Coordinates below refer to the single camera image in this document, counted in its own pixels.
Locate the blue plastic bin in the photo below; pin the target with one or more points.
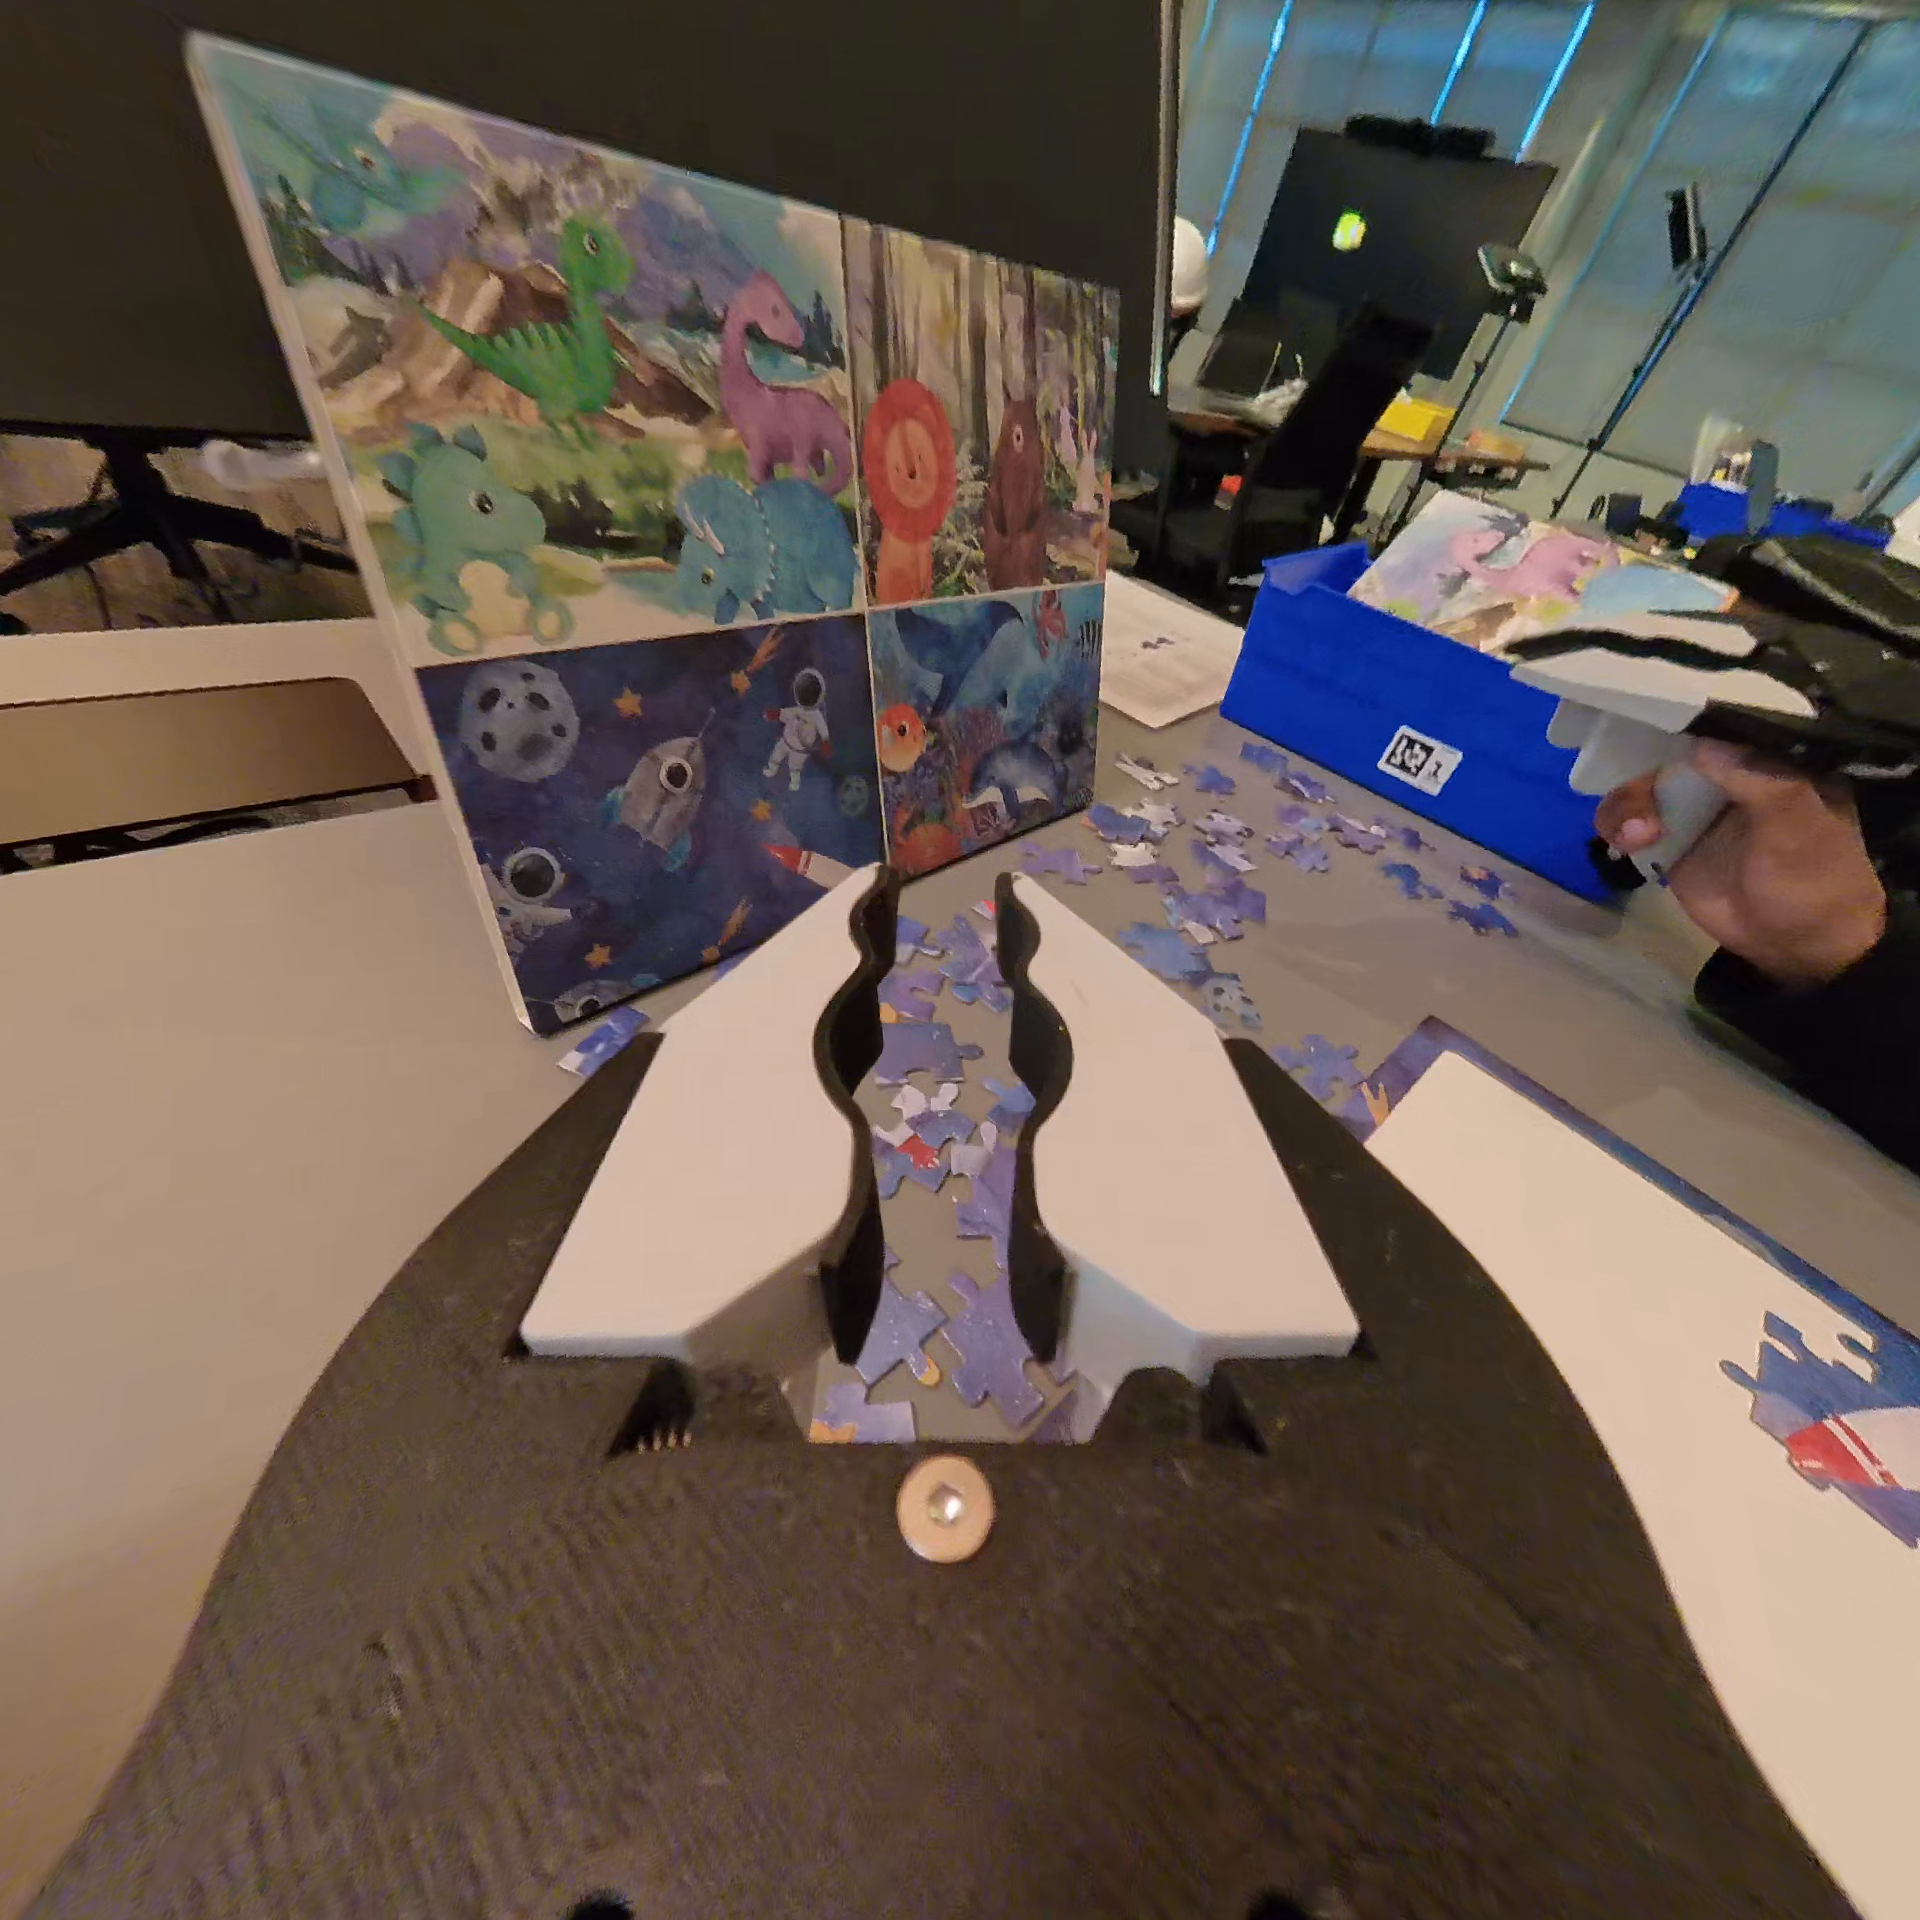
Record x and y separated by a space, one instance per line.
1710 510

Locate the person's right forearm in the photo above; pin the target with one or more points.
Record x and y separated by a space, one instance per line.
1830 1050

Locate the brown wooden seat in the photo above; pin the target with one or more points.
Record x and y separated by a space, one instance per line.
182 733

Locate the assembled rocket puzzle section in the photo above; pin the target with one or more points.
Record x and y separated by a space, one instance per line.
1845 1441

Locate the camera on tripod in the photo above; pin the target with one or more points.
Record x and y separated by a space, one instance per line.
1512 273

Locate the space puzzle frame tray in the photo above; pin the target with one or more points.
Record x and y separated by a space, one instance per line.
1576 1275

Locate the black light stand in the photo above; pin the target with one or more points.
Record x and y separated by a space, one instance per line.
1688 224

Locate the puzzle pieces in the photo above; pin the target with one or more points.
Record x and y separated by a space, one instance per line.
1201 900

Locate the dinosaur puzzle board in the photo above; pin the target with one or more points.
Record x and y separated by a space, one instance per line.
1500 569

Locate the large black display screen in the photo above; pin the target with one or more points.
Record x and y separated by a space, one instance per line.
1424 241

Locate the printed paper sheet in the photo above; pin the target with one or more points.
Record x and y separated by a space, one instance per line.
1170 660

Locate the black partition panel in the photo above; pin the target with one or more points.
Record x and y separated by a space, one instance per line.
600 75

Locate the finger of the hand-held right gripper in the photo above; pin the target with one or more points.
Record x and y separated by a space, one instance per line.
1652 633
1664 691

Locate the black office chair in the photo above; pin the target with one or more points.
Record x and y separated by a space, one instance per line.
134 480
1319 451

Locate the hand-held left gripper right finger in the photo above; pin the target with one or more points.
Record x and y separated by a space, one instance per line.
1170 1184

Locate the blue bin with white tag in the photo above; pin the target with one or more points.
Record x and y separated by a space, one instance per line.
1350 691

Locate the four-picture puzzle reference board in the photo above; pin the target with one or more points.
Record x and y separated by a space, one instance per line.
600 451

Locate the person's right hand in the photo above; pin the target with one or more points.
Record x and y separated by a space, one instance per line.
1786 869

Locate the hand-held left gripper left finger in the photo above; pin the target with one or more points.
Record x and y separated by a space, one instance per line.
705 1184

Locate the yellow plastic bin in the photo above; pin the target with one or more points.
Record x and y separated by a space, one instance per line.
1418 421

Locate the wooden background desk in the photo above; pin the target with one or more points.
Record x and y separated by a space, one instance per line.
1485 456

